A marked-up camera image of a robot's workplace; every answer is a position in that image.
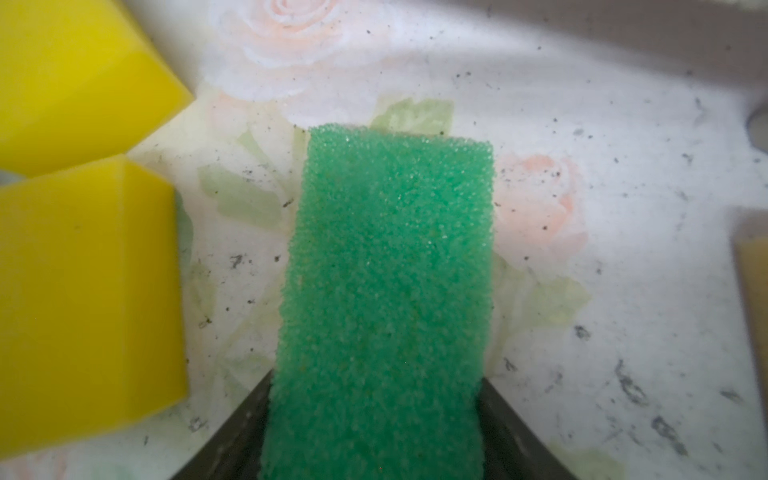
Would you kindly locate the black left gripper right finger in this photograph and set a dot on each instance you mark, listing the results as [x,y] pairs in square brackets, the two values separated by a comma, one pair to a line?
[512,450]

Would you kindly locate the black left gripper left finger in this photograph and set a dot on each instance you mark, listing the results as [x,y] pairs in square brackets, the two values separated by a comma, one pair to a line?
[234,451]

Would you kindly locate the yellow sponge flat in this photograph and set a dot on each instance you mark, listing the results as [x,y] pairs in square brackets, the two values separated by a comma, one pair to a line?
[91,312]

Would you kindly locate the yellow sponge block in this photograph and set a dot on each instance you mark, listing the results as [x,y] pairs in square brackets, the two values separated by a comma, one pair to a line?
[80,81]

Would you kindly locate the orange sponge middle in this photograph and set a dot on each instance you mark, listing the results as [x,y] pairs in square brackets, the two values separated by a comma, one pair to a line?
[751,256]

